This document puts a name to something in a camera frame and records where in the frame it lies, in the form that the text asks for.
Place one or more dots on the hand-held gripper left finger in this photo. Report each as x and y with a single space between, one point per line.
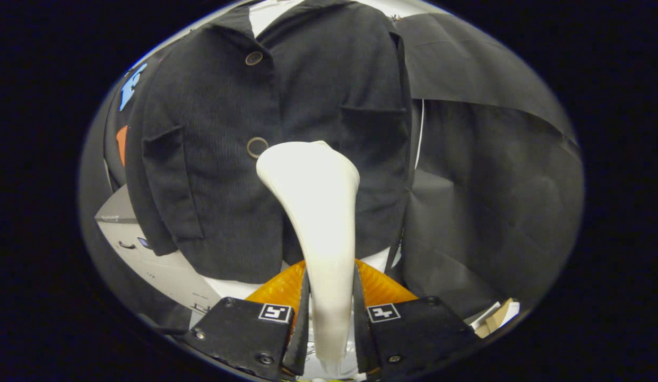
300 345

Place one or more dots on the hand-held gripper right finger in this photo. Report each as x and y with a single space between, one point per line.
362 345

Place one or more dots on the white garment steamer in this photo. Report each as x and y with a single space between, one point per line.
318 212

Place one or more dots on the black button jacket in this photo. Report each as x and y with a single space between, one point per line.
212 159

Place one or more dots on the cardboard box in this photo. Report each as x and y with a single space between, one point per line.
496 318

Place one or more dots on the grey drawer cabinet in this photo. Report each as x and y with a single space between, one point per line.
159 270

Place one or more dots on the black backdrop cloth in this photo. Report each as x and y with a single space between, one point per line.
493 185

